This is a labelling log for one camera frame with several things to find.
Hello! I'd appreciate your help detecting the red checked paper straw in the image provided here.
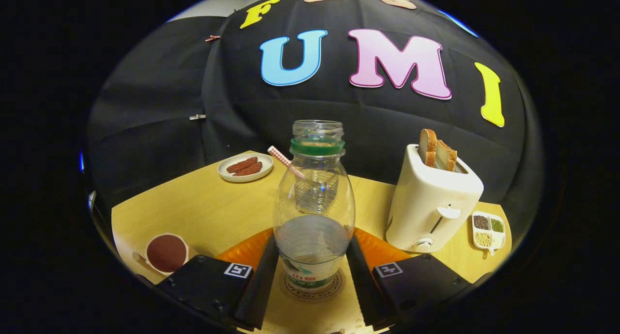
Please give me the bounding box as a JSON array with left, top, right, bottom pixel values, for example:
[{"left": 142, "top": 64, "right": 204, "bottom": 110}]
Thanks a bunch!
[{"left": 267, "top": 145, "right": 307, "bottom": 180}]

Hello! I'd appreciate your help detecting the round cork coaster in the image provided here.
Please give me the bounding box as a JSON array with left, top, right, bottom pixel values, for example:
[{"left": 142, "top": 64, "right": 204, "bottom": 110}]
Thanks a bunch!
[{"left": 284, "top": 268, "right": 346, "bottom": 300}]

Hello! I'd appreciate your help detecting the clear plastic juice bottle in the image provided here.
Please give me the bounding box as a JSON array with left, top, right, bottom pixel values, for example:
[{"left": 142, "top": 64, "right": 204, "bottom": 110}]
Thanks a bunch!
[{"left": 272, "top": 119, "right": 357, "bottom": 295}]

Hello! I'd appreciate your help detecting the brown sausage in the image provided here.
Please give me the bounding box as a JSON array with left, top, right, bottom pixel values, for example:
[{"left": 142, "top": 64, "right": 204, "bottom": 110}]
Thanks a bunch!
[
  {"left": 226, "top": 156, "right": 259, "bottom": 174},
  {"left": 232, "top": 161, "right": 264, "bottom": 177}
]

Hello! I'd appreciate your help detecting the beige cup with wooden handle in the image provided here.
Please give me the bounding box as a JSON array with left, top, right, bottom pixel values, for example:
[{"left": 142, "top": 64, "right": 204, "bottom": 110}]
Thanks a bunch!
[{"left": 132, "top": 232, "right": 191, "bottom": 277}]

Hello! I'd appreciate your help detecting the white divided grain dish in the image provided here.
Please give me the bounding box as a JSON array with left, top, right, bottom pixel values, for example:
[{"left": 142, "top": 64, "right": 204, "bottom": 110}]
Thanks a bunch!
[{"left": 471, "top": 210, "right": 507, "bottom": 256}]

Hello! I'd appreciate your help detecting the black backdrop cloth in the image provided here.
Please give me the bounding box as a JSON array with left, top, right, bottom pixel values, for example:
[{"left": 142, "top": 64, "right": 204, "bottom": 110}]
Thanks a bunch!
[{"left": 86, "top": 0, "right": 544, "bottom": 240}]

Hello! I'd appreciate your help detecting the wooden table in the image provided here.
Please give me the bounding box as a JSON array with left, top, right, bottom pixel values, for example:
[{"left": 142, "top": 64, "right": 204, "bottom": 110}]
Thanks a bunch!
[{"left": 111, "top": 150, "right": 513, "bottom": 334}]

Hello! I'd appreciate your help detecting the wire basket holder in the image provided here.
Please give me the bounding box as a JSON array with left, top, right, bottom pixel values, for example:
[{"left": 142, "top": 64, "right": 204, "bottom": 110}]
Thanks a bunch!
[{"left": 294, "top": 168, "right": 340, "bottom": 214}]

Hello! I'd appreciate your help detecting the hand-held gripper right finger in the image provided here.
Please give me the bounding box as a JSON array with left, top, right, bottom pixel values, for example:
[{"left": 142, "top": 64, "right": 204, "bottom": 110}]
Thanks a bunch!
[{"left": 344, "top": 227, "right": 474, "bottom": 331}]

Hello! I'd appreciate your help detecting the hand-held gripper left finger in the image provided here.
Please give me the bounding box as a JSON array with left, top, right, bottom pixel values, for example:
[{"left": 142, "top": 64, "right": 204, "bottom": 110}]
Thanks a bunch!
[{"left": 154, "top": 228, "right": 280, "bottom": 333}]

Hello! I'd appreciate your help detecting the small white plate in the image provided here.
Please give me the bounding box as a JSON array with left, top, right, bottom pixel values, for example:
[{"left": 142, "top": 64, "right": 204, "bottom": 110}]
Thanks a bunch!
[{"left": 217, "top": 152, "right": 275, "bottom": 183}]

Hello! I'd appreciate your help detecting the white toaster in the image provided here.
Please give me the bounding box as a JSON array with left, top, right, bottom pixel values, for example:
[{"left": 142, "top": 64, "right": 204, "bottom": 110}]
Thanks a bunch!
[{"left": 385, "top": 143, "right": 485, "bottom": 254}]

